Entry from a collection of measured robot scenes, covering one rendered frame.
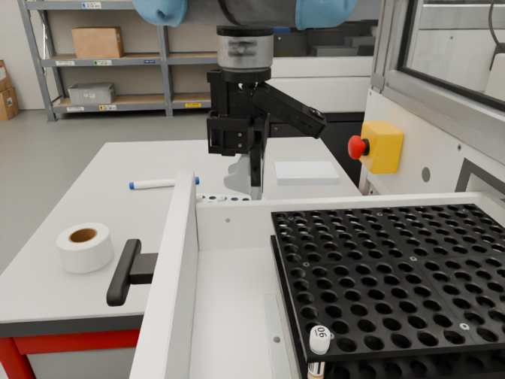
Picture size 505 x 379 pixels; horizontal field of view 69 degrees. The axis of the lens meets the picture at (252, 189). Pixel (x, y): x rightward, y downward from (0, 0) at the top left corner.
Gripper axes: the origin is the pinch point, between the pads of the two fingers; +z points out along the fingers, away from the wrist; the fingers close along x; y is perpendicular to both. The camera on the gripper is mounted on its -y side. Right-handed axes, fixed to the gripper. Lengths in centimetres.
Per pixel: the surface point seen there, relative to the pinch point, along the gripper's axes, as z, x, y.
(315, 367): -7.2, 35.9, -6.9
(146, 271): -9.7, 30.8, 5.8
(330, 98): -3, -56, -15
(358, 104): -1, -58, -24
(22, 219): 81, -110, 144
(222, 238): -3.9, 17.5, 2.7
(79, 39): 4, -305, 202
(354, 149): -6.5, -6.5, -15.1
